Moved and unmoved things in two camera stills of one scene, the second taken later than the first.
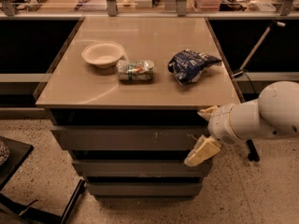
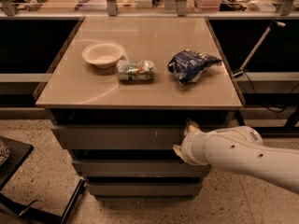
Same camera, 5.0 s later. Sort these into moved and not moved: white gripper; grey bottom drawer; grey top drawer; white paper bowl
Moved: white gripper
Not moved: grey bottom drawer; grey top drawer; white paper bowl
